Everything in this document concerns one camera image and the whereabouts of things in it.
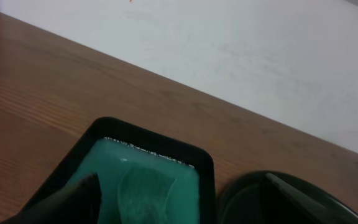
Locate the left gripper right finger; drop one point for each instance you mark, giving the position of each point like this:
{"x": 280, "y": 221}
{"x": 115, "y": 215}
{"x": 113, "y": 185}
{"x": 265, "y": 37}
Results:
{"x": 283, "y": 203}

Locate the rectangular black green tray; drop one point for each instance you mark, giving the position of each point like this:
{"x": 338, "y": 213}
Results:
{"x": 121, "y": 173}

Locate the round black tray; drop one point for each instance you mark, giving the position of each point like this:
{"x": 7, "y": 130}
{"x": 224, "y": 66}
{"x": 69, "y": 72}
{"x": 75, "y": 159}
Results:
{"x": 240, "y": 201}

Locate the green yellow sponge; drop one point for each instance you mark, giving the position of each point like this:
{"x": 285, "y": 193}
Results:
{"x": 142, "y": 196}

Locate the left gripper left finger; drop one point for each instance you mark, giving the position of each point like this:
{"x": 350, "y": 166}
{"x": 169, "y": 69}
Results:
{"x": 76, "y": 203}

